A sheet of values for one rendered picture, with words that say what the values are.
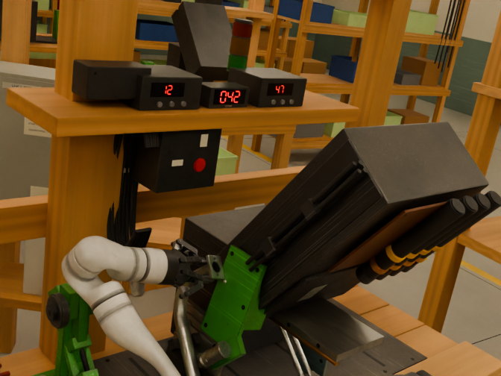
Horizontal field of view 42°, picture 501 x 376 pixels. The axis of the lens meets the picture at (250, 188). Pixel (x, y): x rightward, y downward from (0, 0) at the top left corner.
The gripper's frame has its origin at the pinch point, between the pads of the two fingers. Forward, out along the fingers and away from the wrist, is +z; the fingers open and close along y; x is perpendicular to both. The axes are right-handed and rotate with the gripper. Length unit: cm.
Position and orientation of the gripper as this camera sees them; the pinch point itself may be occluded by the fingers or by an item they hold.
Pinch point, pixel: (206, 270)
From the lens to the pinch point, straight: 150.2
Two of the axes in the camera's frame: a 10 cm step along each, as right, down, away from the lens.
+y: -1.9, -9.1, 3.8
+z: 6.9, 1.5, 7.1
